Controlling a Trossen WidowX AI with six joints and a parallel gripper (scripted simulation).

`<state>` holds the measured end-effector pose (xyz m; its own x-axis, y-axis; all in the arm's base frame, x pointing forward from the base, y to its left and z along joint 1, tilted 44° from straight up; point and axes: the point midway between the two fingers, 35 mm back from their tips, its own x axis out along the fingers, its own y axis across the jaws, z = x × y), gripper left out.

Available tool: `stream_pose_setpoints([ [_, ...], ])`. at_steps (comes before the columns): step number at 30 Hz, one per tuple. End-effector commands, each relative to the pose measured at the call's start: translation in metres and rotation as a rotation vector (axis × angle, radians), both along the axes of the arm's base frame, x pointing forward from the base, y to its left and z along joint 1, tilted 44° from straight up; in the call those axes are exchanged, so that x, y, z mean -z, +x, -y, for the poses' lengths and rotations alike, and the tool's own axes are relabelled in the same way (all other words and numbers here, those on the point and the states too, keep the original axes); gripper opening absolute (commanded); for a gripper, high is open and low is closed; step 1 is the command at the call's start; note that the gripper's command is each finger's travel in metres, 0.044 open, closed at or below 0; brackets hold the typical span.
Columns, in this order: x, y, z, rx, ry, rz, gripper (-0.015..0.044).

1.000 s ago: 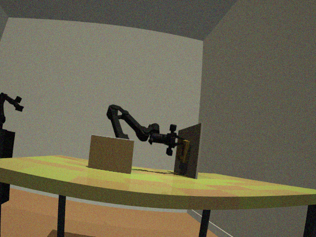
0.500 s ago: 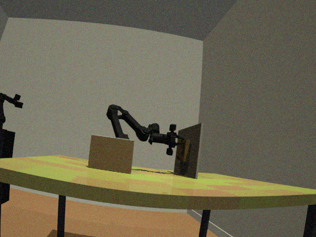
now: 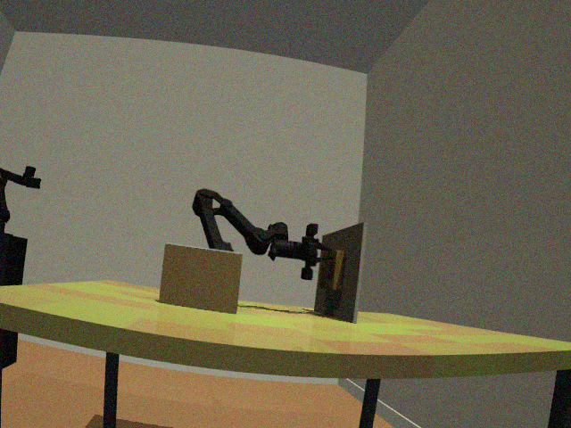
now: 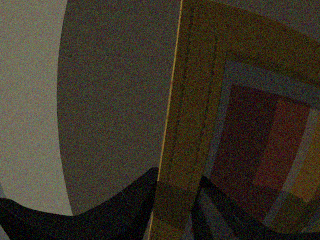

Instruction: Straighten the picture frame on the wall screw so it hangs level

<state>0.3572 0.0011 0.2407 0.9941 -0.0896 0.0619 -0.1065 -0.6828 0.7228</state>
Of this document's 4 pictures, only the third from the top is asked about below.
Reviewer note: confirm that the brown rectangular picture frame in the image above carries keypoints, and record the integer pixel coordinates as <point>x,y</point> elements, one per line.
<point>330,276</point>

